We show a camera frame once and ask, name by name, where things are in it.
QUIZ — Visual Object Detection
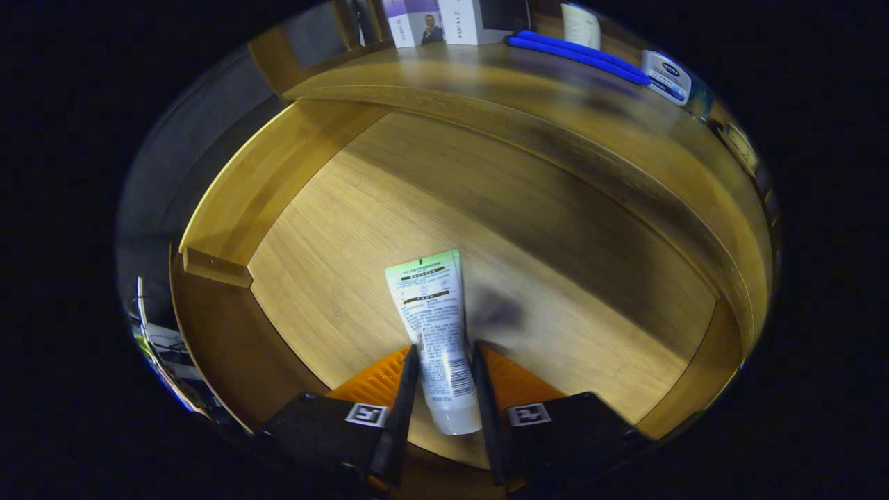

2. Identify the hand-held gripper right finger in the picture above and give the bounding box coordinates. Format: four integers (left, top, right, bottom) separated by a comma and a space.
471, 340, 650, 487

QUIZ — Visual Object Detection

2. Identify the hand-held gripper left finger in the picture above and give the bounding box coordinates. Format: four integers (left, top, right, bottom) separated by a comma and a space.
254, 344, 422, 490

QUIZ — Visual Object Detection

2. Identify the white green tube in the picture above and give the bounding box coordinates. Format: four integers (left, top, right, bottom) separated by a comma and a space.
384, 249, 483, 437

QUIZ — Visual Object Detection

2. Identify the wooden drawer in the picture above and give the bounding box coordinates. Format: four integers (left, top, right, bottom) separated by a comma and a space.
169, 99, 758, 487

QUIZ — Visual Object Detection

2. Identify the beige lidded tea cup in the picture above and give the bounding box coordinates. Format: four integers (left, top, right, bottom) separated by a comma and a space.
719, 118, 758, 171

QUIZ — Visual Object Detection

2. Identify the blue folded cloth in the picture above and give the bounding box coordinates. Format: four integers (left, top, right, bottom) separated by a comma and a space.
505, 29, 652, 87

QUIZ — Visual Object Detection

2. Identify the teal bottle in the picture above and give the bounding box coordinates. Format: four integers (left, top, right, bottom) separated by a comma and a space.
691, 83, 716, 124

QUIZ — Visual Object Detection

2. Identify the purple book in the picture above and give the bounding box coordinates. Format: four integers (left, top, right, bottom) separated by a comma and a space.
381, 0, 447, 48

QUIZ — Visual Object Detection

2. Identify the white bottle blue cap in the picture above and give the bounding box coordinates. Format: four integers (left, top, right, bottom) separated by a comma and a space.
640, 50, 693, 106

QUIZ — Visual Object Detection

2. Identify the white book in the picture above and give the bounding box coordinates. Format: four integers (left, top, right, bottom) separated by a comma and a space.
438, 0, 532, 46

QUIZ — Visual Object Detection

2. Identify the white pump bottle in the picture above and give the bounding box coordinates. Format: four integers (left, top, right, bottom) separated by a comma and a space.
560, 3, 602, 51

